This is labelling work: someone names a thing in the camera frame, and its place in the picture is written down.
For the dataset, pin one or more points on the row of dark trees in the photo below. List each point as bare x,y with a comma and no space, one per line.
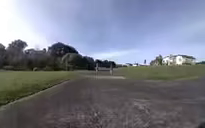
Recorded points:
43,56

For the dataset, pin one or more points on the small tree beside house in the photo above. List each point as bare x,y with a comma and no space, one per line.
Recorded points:
156,60

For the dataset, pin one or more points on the pale two-storey house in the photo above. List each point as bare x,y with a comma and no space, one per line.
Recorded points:
178,59

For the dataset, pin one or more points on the grass slope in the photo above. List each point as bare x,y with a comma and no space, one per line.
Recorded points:
166,71

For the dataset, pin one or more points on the dark asphalt path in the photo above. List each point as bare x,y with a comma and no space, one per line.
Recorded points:
116,103

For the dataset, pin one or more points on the pale bollard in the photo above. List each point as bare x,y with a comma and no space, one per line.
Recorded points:
96,68
111,69

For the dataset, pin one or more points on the grass field with trees behind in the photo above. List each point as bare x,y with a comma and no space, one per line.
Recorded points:
20,83

